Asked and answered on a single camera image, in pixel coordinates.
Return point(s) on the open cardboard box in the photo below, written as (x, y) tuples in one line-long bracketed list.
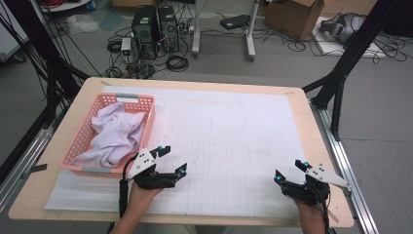
[(292, 19)]

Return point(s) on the white floor board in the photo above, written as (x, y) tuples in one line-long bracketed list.
[(328, 47)]

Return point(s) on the grey plastic device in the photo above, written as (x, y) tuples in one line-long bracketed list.
[(341, 26)]

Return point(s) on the pink plastic basket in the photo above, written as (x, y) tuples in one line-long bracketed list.
[(149, 107)]

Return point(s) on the person's left hand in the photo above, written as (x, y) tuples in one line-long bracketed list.
[(141, 198)]

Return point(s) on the black metal frame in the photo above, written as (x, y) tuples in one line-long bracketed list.
[(35, 39), (354, 48)]

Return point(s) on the black computer tower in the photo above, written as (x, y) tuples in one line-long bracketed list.
[(168, 31), (144, 32)]

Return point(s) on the white cabinet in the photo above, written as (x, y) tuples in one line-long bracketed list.
[(9, 39)]

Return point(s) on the white foam mat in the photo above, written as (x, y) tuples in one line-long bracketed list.
[(227, 107)]

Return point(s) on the white rolling stand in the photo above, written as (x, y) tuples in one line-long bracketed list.
[(195, 32)]

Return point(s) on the person's right hand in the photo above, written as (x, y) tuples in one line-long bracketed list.
[(311, 214)]

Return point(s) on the aluminium rail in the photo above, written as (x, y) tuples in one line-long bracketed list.
[(35, 143), (357, 201)]

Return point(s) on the black flat device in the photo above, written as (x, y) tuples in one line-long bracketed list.
[(235, 21)]

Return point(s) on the clear plastic bag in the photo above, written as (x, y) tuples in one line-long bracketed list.
[(82, 23)]

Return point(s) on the lilac printed towel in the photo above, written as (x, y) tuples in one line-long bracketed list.
[(113, 136)]

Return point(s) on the white round table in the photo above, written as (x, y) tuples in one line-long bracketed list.
[(61, 6)]

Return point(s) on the grey metal bracket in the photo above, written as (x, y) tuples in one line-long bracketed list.
[(35, 169), (347, 192)]

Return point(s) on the small white adapter box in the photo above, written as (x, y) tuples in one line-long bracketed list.
[(126, 45)]

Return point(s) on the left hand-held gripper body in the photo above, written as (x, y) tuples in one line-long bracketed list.
[(152, 181)]

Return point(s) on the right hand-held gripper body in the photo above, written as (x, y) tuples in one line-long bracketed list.
[(305, 193)]

